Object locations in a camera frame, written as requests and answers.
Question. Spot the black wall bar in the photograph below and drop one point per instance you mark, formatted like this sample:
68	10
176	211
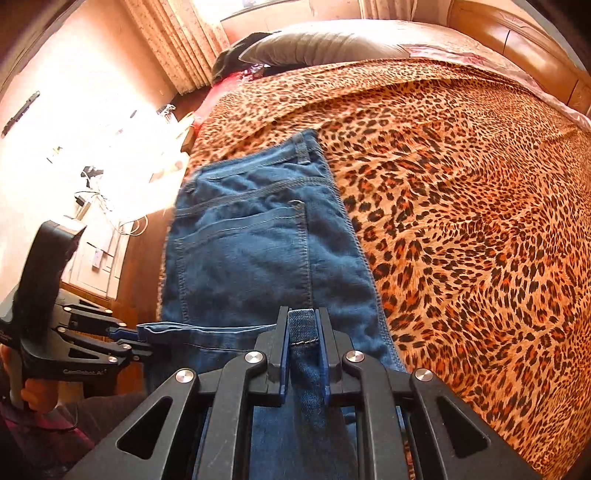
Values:
18	114

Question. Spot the patterned beige curtain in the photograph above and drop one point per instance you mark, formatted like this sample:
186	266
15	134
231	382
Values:
397	8
175	41

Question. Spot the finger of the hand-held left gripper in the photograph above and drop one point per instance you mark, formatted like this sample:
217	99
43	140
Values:
92	316
101	346

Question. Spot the white cabinet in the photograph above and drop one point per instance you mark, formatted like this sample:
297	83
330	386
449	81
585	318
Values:
97	263

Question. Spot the pale grey pillow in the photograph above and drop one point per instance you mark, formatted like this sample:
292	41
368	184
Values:
323	46

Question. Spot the blue denim pants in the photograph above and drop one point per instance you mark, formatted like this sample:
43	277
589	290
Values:
258	249

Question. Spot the black cloth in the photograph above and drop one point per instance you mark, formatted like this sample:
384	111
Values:
231	60

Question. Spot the person's left hand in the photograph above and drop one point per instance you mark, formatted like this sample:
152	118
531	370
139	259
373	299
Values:
41	397

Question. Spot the red cloth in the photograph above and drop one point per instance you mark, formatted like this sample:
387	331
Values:
231	92

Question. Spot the leopard print bedspread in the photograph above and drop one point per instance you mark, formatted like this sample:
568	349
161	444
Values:
461	207

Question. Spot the brown wooden headboard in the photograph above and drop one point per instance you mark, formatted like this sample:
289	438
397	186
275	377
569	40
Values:
531	46

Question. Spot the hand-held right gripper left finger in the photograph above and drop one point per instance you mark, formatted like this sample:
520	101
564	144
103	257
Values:
277	364

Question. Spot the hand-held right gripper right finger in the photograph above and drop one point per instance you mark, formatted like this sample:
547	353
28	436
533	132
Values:
330	369

